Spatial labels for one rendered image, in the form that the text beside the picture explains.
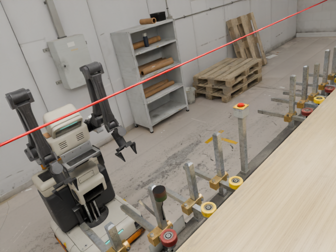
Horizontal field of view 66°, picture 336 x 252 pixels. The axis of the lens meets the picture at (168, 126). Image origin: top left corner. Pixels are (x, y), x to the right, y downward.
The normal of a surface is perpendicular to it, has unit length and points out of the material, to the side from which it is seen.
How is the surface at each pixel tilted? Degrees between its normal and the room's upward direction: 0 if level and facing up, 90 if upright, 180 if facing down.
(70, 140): 98
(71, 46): 90
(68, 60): 90
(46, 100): 90
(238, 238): 0
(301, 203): 0
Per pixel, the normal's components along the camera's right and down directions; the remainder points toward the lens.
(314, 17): -0.71, 0.43
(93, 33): 0.69, 0.22
